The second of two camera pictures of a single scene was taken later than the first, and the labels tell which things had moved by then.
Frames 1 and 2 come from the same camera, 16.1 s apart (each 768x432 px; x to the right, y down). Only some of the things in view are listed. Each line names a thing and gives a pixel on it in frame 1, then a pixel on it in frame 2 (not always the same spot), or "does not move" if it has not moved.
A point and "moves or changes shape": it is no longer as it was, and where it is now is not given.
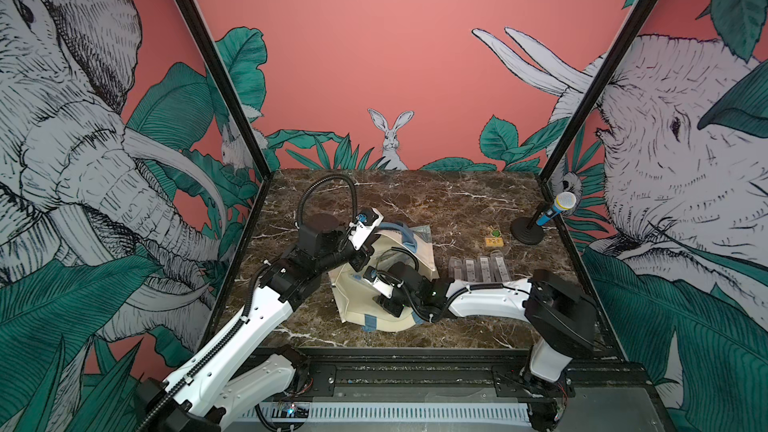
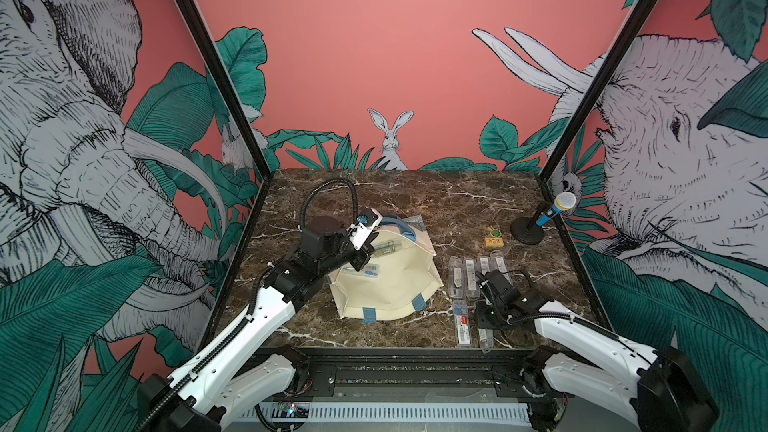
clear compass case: [498, 266] does not move
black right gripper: [387, 305] → [480, 316]
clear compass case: [485, 269] does not move
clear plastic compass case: [456, 268] does not move
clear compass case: [470, 270] does not move
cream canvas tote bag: [354, 294] moves or changes shape
